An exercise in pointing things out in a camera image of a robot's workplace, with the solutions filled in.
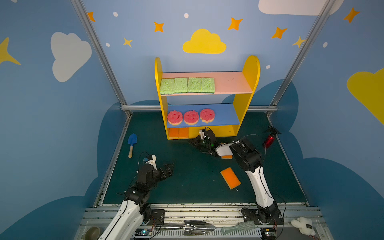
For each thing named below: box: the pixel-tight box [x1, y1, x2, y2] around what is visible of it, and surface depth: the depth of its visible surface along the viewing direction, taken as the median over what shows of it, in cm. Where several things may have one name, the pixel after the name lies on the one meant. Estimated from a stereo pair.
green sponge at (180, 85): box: [173, 77, 188, 94], surface depth 78 cm
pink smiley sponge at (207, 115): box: [200, 108, 216, 124], surface depth 100 cm
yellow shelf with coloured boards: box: [154, 55, 261, 140], surface depth 96 cm
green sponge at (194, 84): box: [187, 77, 202, 93], surface depth 78 cm
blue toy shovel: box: [127, 133, 138, 159], surface depth 106 cm
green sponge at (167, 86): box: [160, 78, 175, 95], surface depth 76 cm
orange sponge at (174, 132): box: [169, 127, 179, 138], surface depth 107 cm
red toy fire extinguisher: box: [265, 126, 282, 149], surface depth 97 cm
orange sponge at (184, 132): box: [178, 127, 190, 138], surface depth 109 cm
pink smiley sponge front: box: [183, 110, 200, 126], surface depth 98 cm
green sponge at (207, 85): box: [201, 77, 215, 94], surface depth 78 cm
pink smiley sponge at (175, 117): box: [167, 110, 183, 126], surface depth 97 cm
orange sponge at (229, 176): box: [220, 167, 242, 190], surface depth 89 cm
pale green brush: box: [221, 220, 256, 235], surface depth 73 cm
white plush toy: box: [291, 216, 316, 236], surface depth 72 cm
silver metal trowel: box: [155, 220, 217, 236], surface depth 72 cm
